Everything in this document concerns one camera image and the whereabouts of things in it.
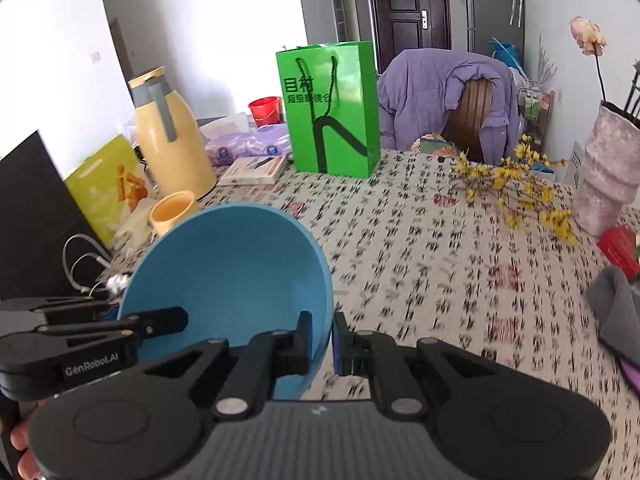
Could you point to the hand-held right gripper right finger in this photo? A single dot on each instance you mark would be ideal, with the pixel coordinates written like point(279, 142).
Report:
point(338, 347)

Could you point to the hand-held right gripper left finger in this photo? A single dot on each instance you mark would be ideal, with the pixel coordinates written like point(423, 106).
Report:
point(300, 350)

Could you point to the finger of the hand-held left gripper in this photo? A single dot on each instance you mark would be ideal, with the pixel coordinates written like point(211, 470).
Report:
point(160, 322)
point(70, 310)

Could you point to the blue bowl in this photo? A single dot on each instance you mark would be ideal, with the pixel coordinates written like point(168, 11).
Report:
point(225, 265)

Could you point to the person's left hand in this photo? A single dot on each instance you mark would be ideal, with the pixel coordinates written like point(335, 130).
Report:
point(21, 437)

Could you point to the black board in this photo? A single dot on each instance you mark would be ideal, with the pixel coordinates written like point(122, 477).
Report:
point(35, 220)

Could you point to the printed tablecloth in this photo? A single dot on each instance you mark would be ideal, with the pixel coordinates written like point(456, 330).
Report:
point(425, 285)

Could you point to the yellow mug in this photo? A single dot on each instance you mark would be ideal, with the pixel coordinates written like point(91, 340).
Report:
point(172, 212)

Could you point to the yellow-green snack box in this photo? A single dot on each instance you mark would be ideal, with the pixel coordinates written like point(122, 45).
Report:
point(105, 185)

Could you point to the yellow thermos jug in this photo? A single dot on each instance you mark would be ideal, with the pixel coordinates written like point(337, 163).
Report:
point(175, 150)

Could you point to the white book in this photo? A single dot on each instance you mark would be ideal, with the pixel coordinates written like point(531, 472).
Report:
point(252, 170)

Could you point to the purple tissue packs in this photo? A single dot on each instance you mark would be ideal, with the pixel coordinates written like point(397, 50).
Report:
point(250, 145)

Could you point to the patterned seat cushion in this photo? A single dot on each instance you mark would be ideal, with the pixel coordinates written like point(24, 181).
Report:
point(435, 144)

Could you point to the green paper bag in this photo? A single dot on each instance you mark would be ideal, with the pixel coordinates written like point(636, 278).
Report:
point(300, 120)

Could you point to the red bucket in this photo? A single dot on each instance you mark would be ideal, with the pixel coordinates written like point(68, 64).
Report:
point(265, 112)

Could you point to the yellow flower branch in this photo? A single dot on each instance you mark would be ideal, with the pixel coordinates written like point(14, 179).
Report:
point(520, 185)

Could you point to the wooden chair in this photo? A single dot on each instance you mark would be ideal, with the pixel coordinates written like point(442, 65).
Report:
point(470, 120)

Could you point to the purple jacket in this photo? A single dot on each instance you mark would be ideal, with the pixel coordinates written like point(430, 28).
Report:
point(425, 90)

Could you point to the grey cloth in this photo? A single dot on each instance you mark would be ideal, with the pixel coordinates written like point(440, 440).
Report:
point(615, 310)

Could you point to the red box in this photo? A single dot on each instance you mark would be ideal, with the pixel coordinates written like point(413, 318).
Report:
point(620, 252)

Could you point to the pink textured vase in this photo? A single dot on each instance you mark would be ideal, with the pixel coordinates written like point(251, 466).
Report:
point(605, 170)

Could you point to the dark brown door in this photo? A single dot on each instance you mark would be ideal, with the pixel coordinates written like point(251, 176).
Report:
point(405, 25)

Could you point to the grey refrigerator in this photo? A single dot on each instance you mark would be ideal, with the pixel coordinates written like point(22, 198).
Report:
point(492, 10)

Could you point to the dried pink roses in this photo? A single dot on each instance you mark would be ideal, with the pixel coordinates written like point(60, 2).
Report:
point(587, 35)

